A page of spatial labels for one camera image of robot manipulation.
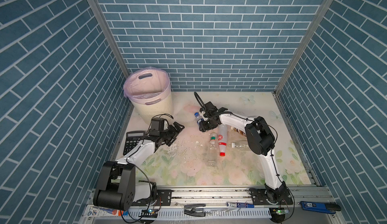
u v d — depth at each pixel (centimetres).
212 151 89
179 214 70
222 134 92
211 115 80
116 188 41
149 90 103
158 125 69
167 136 76
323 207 69
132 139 94
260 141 56
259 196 74
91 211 69
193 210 69
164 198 74
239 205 71
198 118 99
